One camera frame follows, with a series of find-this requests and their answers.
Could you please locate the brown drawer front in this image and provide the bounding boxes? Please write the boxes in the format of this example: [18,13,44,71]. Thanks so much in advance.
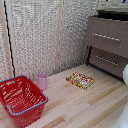
[83,16,128,59]
[88,46,128,81]

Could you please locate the dark wooden drawer cabinet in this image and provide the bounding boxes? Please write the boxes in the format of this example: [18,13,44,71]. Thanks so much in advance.
[83,9,128,83]

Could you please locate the yellow red food box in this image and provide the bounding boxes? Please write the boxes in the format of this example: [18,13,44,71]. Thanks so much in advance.
[65,71,95,91]

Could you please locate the pink plastic cup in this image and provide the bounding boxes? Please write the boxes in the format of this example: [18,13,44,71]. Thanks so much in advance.
[35,72,49,91]

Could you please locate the beige woven partition screen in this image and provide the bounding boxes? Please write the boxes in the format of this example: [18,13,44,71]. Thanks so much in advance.
[4,0,101,81]

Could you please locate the red plastic shopping basket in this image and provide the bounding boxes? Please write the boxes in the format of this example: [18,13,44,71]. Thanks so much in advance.
[0,75,49,128]

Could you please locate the silver metal drawer handle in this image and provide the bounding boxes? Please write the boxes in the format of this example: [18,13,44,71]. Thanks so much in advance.
[91,32,122,42]
[95,54,120,67]

